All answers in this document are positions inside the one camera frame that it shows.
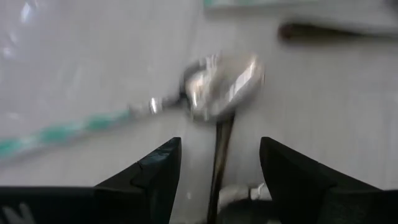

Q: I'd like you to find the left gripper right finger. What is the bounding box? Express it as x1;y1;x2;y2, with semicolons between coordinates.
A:
259;136;398;224

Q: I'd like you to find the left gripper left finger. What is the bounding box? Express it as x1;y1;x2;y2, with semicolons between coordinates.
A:
0;136;183;224

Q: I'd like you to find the black metal spoon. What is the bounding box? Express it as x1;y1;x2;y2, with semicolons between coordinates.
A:
277;21;398;41
206;111;237;224

